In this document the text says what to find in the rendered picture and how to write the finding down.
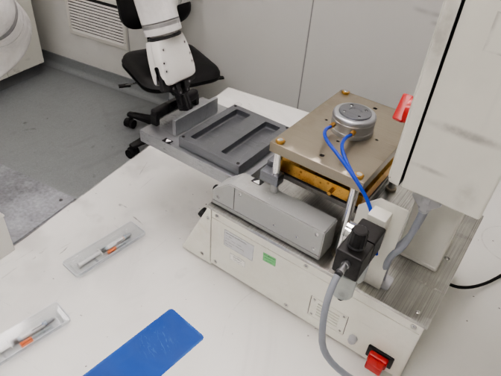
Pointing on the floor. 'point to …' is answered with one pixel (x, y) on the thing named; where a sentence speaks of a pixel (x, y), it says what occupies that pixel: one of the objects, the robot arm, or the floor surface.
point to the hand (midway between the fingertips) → (183, 101)
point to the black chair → (130, 60)
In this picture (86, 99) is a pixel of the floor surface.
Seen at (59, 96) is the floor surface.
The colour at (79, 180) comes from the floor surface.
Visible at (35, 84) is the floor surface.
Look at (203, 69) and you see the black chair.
